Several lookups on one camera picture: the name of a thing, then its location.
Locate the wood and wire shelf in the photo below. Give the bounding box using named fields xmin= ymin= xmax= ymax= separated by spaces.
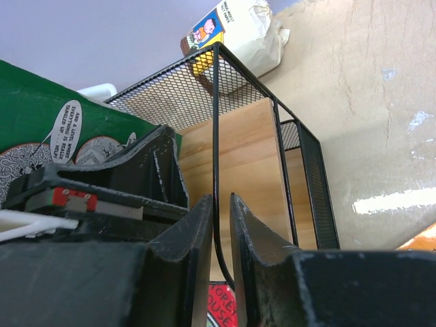
xmin=108 ymin=42 xmax=340 ymax=281

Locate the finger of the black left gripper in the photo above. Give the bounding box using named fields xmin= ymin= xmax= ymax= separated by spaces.
xmin=57 ymin=125 xmax=189 ymax=208

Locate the white plastic basket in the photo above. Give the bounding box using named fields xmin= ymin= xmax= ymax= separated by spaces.
xmin=77 ymin=83 xmax=117 ymax=102

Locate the red treehouse book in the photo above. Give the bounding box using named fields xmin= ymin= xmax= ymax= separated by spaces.
xmin=206 ymin=281 xmax=238 ymax=327

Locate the green back cover book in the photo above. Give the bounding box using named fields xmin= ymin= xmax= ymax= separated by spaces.
xmin=0 ymin=59 xmax=183 ymax=205

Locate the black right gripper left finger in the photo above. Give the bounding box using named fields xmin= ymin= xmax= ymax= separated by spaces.
xmin=1 ymin=195 xmax=213 ymax=326

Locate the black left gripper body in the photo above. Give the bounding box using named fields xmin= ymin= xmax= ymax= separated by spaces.
xmin=2 ymin=164 xmax=189 ymax=242

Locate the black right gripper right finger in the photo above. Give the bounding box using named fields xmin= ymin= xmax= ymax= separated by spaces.
xmin=230 ymin=194 xmax=435 ymax=326

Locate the orange back cover book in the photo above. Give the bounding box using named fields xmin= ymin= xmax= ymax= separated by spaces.
xmin=398 ymin=223 xmax=436 ymax=252

